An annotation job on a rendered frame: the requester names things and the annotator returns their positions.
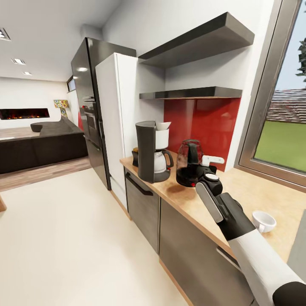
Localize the coffee cup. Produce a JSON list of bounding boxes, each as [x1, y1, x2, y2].
[[252, 211, 277, 234]]

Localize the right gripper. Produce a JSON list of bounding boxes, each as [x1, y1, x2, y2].
[[187, 162, 217, 176]]

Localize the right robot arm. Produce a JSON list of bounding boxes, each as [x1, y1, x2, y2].
[[187, 155, 306, 306]]

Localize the bottle of coffee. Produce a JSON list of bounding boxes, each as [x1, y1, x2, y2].
[[132, 147, 139, 167]]

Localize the paper coffee filter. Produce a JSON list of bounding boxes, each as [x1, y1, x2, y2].
[[155, 119, 170, 131]]

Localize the electric kettle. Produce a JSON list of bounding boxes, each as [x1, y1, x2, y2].
[[176, 139, 204, 187]]

